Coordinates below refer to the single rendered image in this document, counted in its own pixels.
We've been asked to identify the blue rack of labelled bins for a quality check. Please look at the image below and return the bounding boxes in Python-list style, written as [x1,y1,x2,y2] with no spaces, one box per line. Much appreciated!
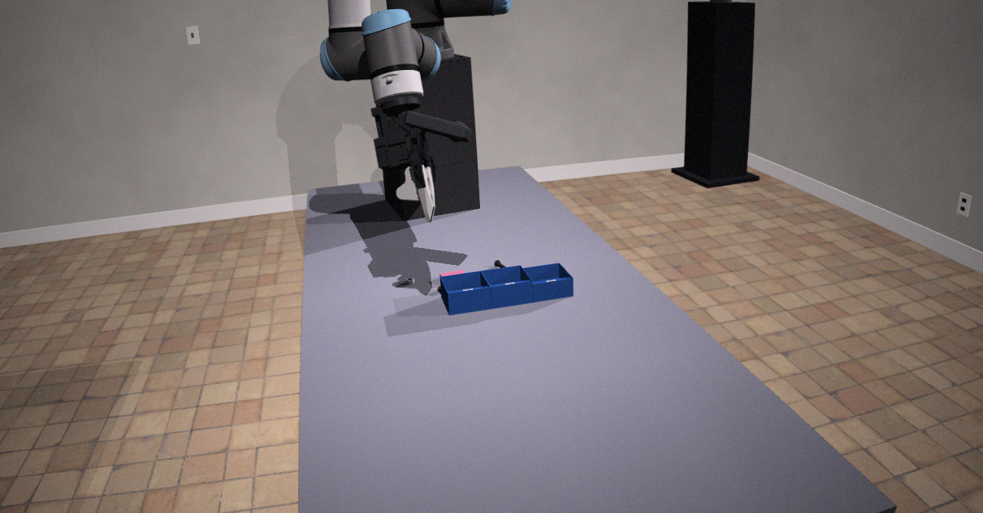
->
[440,263,574,316]

